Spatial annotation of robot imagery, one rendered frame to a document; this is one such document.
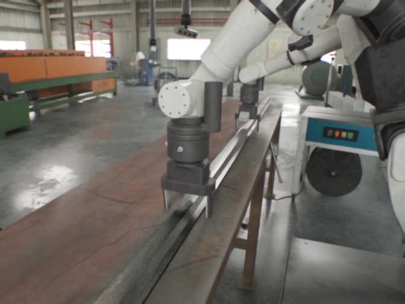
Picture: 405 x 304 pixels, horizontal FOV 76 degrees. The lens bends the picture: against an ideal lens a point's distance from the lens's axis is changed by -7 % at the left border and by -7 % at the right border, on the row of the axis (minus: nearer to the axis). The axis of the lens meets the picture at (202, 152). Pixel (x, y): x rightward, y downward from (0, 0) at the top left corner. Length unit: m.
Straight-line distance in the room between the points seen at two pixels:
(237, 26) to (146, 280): 0.43
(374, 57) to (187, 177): 0.57
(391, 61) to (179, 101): 0.57
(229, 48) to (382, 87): 0.50
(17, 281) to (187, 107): 0.40
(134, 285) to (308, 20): 0.48
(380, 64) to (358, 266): 0.51
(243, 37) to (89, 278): 0.47
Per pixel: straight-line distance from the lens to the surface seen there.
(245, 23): 0.48
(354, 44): 0.84
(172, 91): 0.51
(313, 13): 0.49
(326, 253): 0.70
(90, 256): 0.55
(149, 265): 0.48
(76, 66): 7.26
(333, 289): 0.61
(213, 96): 0.52
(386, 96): 0.88
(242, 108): 1.33
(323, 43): 1.17
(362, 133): 2.25
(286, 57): 1.22
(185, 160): 0.55
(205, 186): 0.58
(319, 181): 2.54
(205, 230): 0.59
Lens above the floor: 1.14
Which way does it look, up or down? 19 degrees down
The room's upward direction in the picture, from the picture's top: 1 degrees clockwise
